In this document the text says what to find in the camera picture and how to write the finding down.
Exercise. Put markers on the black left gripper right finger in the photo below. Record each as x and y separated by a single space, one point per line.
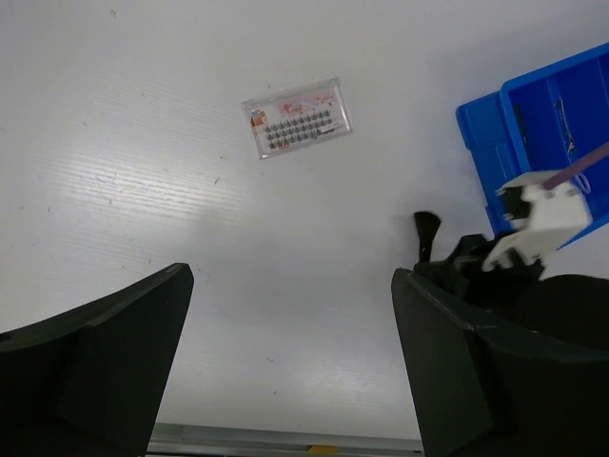
484 386

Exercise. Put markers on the blue compartment tray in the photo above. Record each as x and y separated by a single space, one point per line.
517 129

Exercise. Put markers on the purple eyelash curler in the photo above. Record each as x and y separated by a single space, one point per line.
580 179

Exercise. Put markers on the clear false eyelash case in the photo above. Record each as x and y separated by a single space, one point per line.
297 118

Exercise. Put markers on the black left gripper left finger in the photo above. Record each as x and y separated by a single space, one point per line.
90 381

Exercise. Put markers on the aluminium front rail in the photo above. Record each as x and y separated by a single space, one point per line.
185 440

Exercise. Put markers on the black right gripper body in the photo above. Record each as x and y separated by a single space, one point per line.
461 274

